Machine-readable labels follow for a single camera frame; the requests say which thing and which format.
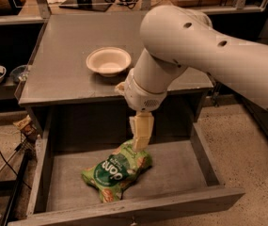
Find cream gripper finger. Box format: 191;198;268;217
130;112;154;152

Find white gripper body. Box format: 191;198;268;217
114;69;166;112

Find green rice chip bag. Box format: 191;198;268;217
81;140;152;202

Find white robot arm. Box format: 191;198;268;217
123;6;268;152

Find grey cabinet counter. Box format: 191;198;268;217
17;10;214;134

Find brown snack bag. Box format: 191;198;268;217
13;115;38;142

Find white paper bowl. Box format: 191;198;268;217
86;47;132;77

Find black monitor base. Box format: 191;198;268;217
59;0;111;12

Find grey bowl on shelf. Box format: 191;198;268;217
9;65;30;84

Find metal wire rack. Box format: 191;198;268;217
20;134;36;158

